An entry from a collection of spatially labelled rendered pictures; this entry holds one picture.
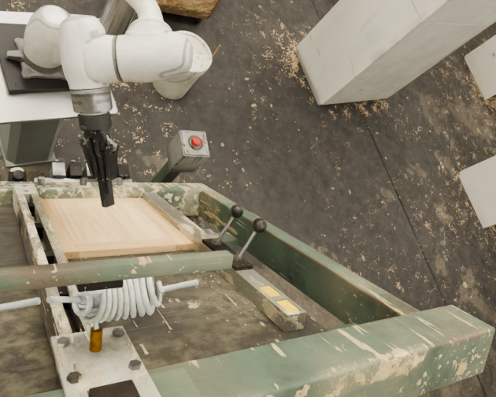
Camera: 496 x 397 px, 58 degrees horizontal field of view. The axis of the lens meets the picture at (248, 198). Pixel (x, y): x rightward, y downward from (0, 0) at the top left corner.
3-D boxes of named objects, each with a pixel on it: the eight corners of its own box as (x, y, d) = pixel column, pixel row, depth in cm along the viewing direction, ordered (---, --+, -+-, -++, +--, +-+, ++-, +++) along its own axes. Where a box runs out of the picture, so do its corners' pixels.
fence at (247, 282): (154, 202, 172) (155, 192, 171) (304, 328, 94) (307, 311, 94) (142, 202, 170) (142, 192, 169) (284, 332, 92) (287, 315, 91)
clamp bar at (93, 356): (39, 203, 151) (41, 132, 145) (160, 484, 54) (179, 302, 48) (5, 204, 146) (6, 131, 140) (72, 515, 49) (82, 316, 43)
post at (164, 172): (137, 209, 262) (184, 154, 202) (138, 218, 261) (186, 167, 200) (127, 209, 259) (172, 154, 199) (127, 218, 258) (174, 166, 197)
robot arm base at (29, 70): (1, 38, 176) (3, 28, 172) (61, 42, 189) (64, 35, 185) (10, 78, 172) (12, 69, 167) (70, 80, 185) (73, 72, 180)
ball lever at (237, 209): (216, 246, 126) (241, 206, 126) (221, 251, 123) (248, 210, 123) (205, 241, 124) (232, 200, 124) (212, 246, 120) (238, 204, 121)
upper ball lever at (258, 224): (236, 263, 116) (264, 220, 117) (243, 269, 113) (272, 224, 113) (226, 257, 114) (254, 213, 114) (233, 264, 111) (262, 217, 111)
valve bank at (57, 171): (126, 175, 204) (141, 152, 185) (129, 204, 200) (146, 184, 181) (1, 172, 178) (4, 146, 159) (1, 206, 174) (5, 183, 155)
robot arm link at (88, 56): (59, 90, 99) (119, 88, 100) (45, 15, 94) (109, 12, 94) (74, 85, 109) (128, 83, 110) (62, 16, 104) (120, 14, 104)
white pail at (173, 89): (183, 64, 317) (212, 20, 279) (198, 102, 312) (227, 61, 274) (142, 64, 299) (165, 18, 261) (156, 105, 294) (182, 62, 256)
